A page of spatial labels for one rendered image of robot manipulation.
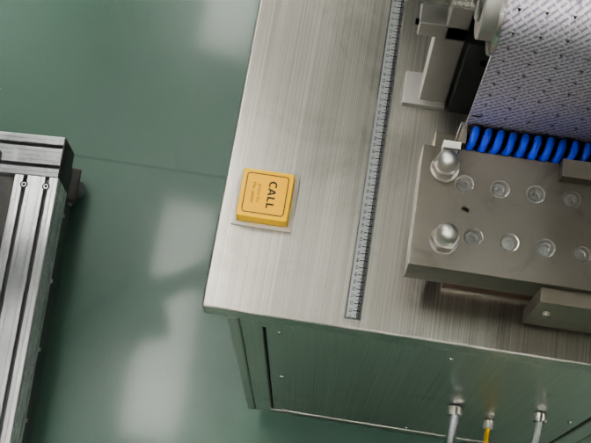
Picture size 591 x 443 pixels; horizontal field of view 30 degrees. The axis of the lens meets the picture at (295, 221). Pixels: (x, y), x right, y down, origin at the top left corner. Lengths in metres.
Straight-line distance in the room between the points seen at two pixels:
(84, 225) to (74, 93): 0.33
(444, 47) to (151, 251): 1.18
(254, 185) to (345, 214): 0.13
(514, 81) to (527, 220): 0.18
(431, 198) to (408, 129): 0.20
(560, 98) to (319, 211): 0.37
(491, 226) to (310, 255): 0.26
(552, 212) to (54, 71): 1.53
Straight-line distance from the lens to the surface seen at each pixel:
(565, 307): 1.39
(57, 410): 2.40
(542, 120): 1.40
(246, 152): 1.53
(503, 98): 1.35
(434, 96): 1.55
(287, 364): 1.76
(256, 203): 1.48
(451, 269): 1.36
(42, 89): 2.64
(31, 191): 2.29
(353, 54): 1.60
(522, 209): 1.39
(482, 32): 1.23
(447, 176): 1.38
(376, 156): 1.54
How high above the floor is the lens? 2.32
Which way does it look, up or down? 71 degrees down
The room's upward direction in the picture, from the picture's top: straight up
